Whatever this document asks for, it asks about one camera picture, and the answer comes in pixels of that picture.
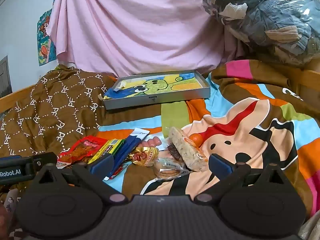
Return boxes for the clear biscuit packet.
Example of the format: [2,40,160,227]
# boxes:
[153,155,193,180]

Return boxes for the cartoon wall poster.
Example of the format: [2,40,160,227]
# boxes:
[37,7,58,67]

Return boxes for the small orange tangerine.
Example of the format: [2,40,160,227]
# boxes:
[189,133,203,146]

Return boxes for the pink sausage pack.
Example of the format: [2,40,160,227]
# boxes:
[140,135,163,148]

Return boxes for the blue white stick sachet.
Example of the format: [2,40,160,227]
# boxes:
[104,132,140,180]
[114,127,150,170]

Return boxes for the clear bag of clothes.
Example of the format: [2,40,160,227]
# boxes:
[202,0,320,67]

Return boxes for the light printed cloth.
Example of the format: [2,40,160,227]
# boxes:
[0,187,22,230]

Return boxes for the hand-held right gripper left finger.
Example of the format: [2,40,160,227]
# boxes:
[32,154,128,203]

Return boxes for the grey wall panel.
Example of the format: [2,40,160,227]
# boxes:
[0,56,12,97]

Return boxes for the grey tray with cartoon picture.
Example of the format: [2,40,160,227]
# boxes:
[103,70,211,110]

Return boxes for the yellow green snack packet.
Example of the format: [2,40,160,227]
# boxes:
[94,139,125,164]

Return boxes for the red tofu snack packet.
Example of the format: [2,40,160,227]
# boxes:
[56,135,110,169]

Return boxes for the nut cake packet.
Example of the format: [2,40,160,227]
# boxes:
[164,127,209,172]

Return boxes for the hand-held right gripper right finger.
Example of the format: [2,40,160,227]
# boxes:
[194,154,292,203]

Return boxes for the gold snack packet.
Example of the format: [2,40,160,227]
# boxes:
[129,146,159,167]

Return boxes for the pink sheet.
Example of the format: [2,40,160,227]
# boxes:
[47,0,247,79]

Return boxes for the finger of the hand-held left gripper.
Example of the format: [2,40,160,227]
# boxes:
[0,155,23,167]
[21,152,58,173]

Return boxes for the brown patterned quilt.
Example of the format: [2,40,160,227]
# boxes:
[0,65,118,160]

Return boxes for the colourful cartoon printed blanket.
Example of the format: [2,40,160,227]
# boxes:
[97,59,320,220]

